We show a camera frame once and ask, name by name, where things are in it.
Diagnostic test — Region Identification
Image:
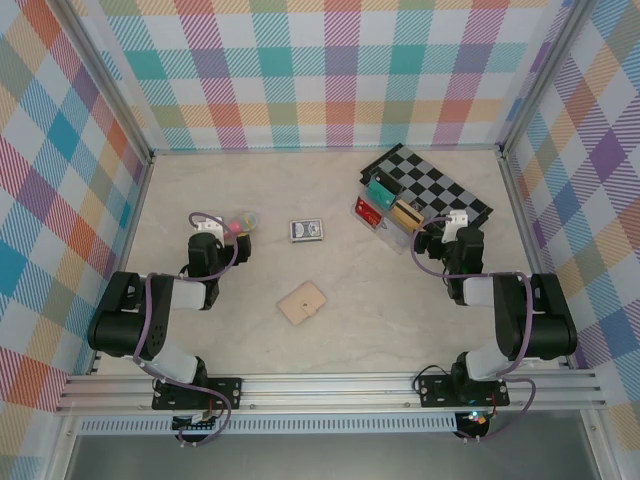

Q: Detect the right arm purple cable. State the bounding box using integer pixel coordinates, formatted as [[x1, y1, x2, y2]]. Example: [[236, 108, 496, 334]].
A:
[[409, 215, 539, 444]]

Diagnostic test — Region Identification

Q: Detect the slotted grey cable duct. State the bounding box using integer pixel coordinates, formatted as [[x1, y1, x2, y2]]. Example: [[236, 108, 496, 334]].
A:
[[77, 417, 461, 435]]

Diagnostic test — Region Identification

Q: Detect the teal credit card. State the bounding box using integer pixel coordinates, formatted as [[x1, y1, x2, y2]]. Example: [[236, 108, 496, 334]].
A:
[[366, 178, 399, 210]]

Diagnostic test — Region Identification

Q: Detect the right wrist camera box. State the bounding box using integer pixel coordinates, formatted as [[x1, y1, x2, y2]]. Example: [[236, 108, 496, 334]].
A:
[[442, 209, 471, 244]]

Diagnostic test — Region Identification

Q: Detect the aluminium frame cross rail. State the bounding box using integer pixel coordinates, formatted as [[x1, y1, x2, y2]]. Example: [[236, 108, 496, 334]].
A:
[[149, 144, 506, 154]]

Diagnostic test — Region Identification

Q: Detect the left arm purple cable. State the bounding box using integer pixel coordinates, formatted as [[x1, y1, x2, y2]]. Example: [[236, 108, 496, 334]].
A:
[[130, 211, 240, 449]]

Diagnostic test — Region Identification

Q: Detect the clear acrylic card stand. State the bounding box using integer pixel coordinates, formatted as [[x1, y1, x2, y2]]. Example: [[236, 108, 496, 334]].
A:
[[349, 184, 431, 257]]

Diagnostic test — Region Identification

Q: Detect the aluminium frame side rail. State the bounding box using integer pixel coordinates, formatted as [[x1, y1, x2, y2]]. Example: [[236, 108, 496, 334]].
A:
[[87, 154, 156, 376], [497, 152, 576, 371]]

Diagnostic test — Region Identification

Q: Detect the red gold-print credit card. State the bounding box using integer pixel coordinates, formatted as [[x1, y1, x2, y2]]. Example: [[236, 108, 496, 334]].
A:
[[353, 197, 385, 227]]

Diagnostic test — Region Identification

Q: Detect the aluminium frame post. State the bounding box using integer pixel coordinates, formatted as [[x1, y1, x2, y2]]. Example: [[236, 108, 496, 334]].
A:
[[497, 0, 599, 161], [59, 0, 156, 166]]

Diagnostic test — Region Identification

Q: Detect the pink and yellow plastic item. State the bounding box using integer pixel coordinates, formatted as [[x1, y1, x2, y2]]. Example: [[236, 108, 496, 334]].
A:
[[219, 210, 262, 241]]

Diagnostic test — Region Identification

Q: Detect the aluminium mounting rail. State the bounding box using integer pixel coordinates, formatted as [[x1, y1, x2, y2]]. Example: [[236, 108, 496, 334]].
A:
[[54, 372, 609, 414]]

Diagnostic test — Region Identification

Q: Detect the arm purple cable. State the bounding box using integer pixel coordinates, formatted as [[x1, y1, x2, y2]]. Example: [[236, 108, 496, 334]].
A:
[[409, 215, 539, 444], [130, 211, 240, 449]]

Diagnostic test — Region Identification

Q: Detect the blue playing card box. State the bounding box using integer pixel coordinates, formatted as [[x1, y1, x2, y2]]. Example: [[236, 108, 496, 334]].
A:
[[288, 218, 325, 245]]

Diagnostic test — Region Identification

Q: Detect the beige leather card holder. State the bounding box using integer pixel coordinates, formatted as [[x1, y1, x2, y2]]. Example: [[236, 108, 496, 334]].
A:
[[277, 280, 329, 327]]

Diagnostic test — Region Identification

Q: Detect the gold credit card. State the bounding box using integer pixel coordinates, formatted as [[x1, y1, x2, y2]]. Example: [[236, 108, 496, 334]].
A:
[[389, 198, 426, 232]]

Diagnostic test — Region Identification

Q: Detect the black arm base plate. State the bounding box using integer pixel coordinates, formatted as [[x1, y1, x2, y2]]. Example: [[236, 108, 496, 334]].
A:
[[151, 377, 244, 411], [417, 374, 511, 409]]

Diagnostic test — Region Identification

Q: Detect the black grey checkerboard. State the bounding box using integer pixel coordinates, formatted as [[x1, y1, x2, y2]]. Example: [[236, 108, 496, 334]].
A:
[[358, 143, 494, 236]]

